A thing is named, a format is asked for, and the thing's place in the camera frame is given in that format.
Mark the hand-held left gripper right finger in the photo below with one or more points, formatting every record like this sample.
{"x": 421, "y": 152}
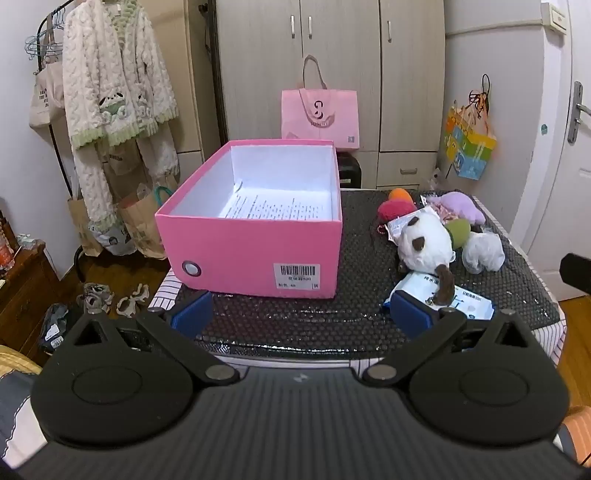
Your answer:
{"x": 411, "y": 310}

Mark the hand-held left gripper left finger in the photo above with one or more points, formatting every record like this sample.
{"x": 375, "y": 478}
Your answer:
{"x": 191, "y": 310}

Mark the wet wipes pack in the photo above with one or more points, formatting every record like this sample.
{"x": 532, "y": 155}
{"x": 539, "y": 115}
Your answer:
{"x": 471, "y": 304}

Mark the pink cardboard box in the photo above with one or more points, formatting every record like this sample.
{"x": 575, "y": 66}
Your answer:
{"x": 249, "y": 254}

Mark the clear plastic packet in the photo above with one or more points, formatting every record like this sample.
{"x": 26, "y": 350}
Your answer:
{"x": 397, "y": 227}

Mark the white plastic bag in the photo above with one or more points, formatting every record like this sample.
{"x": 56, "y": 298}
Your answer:
{"x": 482, "y": 254}

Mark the green plush ball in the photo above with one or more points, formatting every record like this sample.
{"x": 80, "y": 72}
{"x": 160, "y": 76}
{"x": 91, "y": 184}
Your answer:
{"x": 458, "y": 230}

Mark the pink floral cloth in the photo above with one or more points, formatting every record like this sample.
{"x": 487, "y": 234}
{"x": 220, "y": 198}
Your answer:
{"x": 443, "y": 215}

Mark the pink plush ball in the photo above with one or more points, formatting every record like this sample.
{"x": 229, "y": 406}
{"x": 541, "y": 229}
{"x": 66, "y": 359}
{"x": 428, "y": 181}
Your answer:
{"x": 392, "y": 211}

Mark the purple plush toy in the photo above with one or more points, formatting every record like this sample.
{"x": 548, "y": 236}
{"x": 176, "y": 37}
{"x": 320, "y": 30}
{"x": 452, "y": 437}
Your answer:
{"x": 459, "y": 205}

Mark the orange plush ball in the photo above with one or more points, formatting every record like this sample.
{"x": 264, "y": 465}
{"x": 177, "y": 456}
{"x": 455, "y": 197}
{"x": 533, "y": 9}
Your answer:
{"x": 400, "y": 194}

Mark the white striped table cloth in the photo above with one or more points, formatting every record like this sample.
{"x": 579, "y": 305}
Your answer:
{"x": 551, "y": 337}

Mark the black bubble mat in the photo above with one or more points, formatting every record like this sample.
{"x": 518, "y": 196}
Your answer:
{"x": 323, "y": 323}

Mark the white door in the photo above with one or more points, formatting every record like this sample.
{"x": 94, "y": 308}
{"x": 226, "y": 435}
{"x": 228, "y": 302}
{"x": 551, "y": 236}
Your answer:
{"x": 554, "y": 184}

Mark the brown paper bag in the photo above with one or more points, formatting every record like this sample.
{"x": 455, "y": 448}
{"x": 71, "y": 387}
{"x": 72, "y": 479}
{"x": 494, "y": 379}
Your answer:
{"x": 83, "y": 226}
{"x": 143, "y": 230}

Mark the white printed bag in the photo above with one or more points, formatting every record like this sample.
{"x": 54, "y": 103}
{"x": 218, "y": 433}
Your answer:
{"x": 117, "y": 242}

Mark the small clear packet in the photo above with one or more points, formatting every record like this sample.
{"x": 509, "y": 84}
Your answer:
{"x": 428, "y": 199}

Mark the black coat rack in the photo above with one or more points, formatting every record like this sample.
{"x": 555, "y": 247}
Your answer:
{"x": 77, "y": 263}

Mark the pale hanging ornament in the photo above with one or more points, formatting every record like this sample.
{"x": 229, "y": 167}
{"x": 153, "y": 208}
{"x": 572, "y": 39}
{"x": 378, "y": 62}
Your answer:
{"x": 435, "y": 177}

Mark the dark plastic bag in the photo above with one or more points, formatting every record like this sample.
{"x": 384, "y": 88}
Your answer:
{"x": 57, "y": 327}

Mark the printed paper sheet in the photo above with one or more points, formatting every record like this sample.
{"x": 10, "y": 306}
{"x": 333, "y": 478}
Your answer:
{"x": 277, "y": 205}

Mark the black suitcase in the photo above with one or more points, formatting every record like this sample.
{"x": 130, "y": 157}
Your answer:
{"x": 348, "y": 170}

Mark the colourful paper gift bag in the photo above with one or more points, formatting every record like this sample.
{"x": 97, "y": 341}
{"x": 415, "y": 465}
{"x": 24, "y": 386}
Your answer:
{"x": 466, "y": 147}

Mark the dark wooden cabinet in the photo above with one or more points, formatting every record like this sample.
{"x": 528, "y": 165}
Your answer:
{"x": 23, "y": 304}

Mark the yellow blanket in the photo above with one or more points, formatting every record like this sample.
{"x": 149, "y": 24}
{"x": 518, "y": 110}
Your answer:
{"x": 16, "y": 360}

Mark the pink shopping bag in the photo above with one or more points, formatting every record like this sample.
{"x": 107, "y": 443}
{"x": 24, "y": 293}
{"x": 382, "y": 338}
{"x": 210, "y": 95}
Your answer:
{"x": 323, "y": 120}

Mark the grey white quilt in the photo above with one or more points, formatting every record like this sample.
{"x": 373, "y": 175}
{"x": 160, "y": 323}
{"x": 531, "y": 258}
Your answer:
{"x": 18, "y": 429}

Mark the beige wardrobe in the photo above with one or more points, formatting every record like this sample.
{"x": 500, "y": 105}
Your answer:
{"x": 258, "y": 69}

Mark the cream fleece jacket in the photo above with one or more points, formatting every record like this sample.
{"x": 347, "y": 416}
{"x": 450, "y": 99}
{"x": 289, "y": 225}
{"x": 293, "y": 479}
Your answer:
{"x": 115, "y": 69}

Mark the canvas tote bag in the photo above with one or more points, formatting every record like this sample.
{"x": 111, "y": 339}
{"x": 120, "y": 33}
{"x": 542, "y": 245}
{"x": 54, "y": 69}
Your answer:
{"x": 46, "y": 97}

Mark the white light switch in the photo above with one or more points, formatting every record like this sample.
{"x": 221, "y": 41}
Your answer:
{"x": 554, "y": 16}

